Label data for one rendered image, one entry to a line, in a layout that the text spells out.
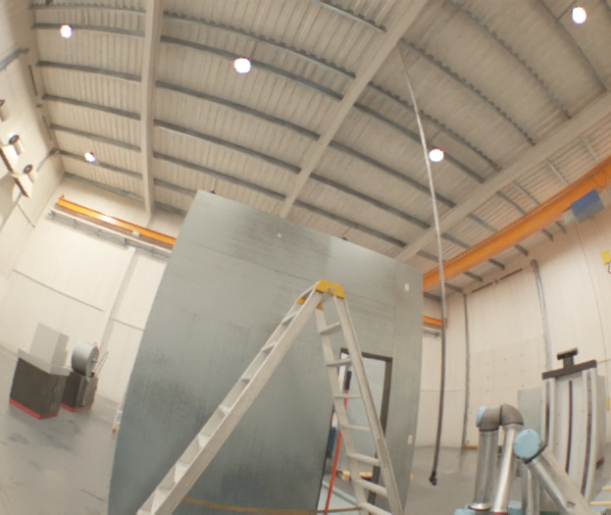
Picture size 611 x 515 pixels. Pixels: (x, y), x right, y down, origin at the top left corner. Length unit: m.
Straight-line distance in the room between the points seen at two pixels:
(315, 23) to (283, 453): 7.13
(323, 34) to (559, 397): 6.96
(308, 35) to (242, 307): 6.00
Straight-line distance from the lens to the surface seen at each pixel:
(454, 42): 7.13
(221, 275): 2.43
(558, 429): 1.87
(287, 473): 2.50
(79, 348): 7.23
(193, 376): 2.27
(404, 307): 3.13
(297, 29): 7.03
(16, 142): 10.66
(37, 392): 5.59
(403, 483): 3.14
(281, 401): 2.38
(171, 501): 1.59
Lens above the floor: 1.58
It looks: 28 degrees up
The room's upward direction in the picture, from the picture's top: 10 degrees clockwise
